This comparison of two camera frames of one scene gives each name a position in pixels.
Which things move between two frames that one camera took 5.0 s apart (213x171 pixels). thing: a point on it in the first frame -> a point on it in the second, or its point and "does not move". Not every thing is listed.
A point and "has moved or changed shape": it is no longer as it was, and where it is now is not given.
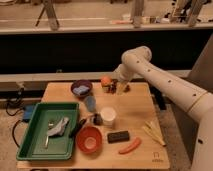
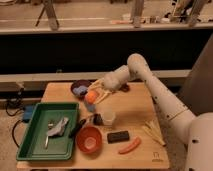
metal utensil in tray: x=50 y=125 does not move
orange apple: x=106 y=81 has moved or changed shape
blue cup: x=90 y=102 does not move
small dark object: x=97 y=119 does not move
